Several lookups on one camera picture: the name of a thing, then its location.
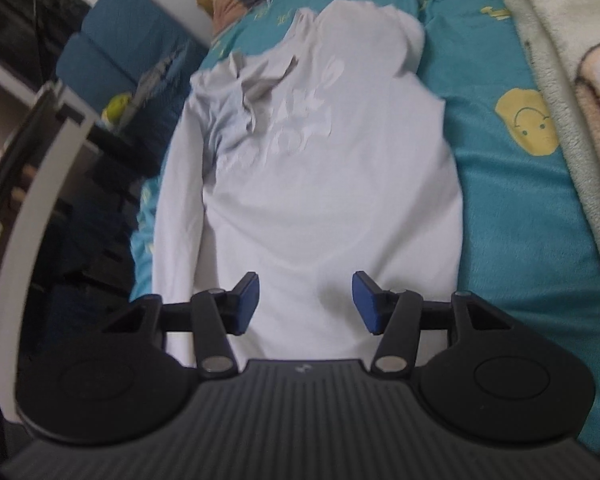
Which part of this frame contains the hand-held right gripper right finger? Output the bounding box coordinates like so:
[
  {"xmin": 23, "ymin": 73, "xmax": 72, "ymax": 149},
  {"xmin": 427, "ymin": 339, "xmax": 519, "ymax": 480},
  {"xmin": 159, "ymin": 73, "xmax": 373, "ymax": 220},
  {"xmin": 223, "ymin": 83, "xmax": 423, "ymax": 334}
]
[{"xmin": 351, "ymin": 270, "xmax": 513, "ymax": 375}]

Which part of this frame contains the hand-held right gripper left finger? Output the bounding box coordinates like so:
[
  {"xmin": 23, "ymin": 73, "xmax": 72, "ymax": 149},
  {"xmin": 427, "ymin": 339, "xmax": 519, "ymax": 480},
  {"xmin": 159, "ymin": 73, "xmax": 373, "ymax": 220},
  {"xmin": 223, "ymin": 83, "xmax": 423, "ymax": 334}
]
[{"xmin": 101, "ymin": 272, "xmax": 260, "ymax": 377}]

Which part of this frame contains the white shirt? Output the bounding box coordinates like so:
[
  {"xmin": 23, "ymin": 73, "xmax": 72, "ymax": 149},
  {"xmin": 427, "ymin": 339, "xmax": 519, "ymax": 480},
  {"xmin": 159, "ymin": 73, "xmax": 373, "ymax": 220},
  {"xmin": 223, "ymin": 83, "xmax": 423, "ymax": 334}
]
[{"xmin": 151, "ymin": 0, "xmax": 465, "ymax": 366}]

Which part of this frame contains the teal printed bed sheet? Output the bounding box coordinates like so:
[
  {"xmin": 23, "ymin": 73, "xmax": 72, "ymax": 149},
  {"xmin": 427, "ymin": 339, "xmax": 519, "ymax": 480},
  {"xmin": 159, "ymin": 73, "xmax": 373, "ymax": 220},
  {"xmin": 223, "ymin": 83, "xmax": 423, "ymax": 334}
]
[{"xmin": 130, "ymin": 0, "xmax": 600, "ymax": 461}]

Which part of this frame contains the yellow-green small object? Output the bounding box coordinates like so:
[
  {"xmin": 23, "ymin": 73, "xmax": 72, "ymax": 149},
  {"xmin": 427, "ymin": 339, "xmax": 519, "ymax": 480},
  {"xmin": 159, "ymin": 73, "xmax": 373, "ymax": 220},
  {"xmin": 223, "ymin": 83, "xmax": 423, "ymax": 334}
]
[{"xmin": 102, "ymin": 92, "xmax": 133, "ymax": 128}]

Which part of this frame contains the blue padded chair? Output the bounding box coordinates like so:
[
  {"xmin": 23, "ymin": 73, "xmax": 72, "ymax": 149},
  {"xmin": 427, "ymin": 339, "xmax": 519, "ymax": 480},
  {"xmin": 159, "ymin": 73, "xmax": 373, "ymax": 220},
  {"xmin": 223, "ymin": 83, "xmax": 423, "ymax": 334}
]
[{"xmin": 55, "ymin": 0, "xmax": 211, "ymax": 136}]

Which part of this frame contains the cream fleece printed blanket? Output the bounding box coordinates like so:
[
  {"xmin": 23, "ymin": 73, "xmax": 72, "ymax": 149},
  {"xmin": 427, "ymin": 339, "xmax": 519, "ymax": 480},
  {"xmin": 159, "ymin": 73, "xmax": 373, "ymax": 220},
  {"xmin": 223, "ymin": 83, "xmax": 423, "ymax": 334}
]
[{"xmin": 492, "ymin": 0, "xmax": 600, "ymax": 281}]

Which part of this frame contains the dark shelf unit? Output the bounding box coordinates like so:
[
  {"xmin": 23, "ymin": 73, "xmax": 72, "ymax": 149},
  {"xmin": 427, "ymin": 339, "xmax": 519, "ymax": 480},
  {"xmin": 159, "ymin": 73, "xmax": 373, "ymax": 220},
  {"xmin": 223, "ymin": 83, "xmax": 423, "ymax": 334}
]
[{"xmin": 0, "ymin": 0, "xmax": 93, "ymax": 91}]

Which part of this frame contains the white curved frame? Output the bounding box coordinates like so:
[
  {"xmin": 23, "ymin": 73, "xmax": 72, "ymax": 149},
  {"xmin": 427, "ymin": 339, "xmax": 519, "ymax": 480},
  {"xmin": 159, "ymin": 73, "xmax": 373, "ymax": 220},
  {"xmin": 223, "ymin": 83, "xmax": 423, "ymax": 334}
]
[{"xmin": 0, "ymin": 82, "xmax": 96, "ymax": 421}]

